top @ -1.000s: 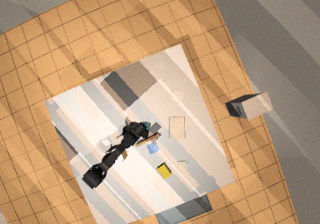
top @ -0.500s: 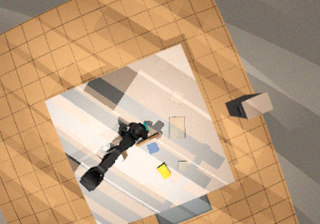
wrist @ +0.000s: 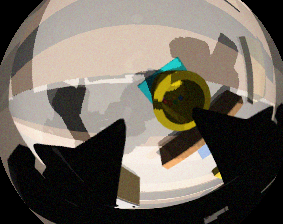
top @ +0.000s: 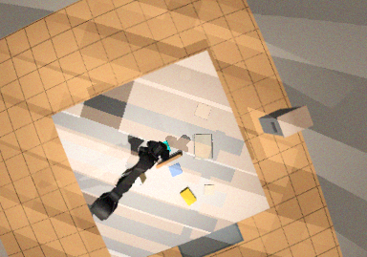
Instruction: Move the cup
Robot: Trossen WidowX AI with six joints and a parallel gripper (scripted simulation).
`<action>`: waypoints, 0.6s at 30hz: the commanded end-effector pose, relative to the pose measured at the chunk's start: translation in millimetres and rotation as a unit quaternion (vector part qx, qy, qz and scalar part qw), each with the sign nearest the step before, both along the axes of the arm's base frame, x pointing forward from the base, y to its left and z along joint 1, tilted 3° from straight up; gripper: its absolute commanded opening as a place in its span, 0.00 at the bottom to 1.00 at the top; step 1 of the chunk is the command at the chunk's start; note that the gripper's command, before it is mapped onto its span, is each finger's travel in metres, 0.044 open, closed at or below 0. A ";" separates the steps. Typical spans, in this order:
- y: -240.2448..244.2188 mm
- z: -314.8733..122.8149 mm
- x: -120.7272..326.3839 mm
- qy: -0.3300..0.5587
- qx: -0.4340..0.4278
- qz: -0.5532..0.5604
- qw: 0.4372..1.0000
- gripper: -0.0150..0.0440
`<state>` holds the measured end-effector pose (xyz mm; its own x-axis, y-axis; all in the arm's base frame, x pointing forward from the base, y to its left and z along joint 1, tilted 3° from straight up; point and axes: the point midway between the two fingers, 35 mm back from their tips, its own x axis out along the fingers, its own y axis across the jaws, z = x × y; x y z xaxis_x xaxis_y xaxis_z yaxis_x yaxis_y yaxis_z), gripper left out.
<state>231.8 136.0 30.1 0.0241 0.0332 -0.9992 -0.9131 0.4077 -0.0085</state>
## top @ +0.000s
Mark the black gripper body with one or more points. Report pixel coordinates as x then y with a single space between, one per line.
164 155

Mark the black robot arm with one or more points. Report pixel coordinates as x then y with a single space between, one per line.
107 203

